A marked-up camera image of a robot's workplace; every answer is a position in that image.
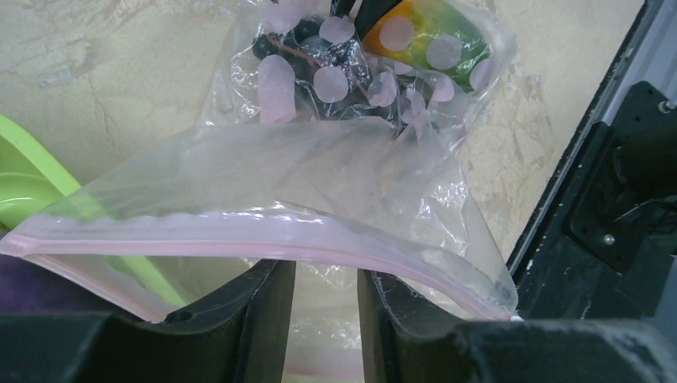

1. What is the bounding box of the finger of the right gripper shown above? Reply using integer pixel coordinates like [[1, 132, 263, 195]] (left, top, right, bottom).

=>
[[354, 0, 402, 38]]

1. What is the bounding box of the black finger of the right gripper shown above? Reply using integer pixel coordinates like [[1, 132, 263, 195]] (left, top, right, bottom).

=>
[[330, 0, 356, 17]]

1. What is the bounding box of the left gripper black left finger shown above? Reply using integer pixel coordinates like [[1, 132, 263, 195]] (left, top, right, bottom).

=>
[[1, 260, 296, 382]]

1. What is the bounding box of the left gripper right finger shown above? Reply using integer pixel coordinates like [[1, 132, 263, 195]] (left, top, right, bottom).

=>
[[358, 270, 676, 382]]

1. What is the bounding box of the orange green fake mango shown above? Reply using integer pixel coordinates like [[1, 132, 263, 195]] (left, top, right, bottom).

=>
[[361, 1, 495, 93]]

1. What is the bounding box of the clear zip top bag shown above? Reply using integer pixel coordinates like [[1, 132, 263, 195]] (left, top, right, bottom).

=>
[[1, 1, 518, 382]]

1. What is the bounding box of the purple fake eggplant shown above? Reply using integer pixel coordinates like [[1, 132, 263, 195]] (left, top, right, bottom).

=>
[[1, 255, 120, 314]]

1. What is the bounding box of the green plastic tray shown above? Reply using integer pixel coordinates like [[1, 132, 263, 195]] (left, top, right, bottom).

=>
[[1, 116, 187, 306]]

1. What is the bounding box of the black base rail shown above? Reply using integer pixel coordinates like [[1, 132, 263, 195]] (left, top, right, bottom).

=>
[[508, 1, 676, 319]]

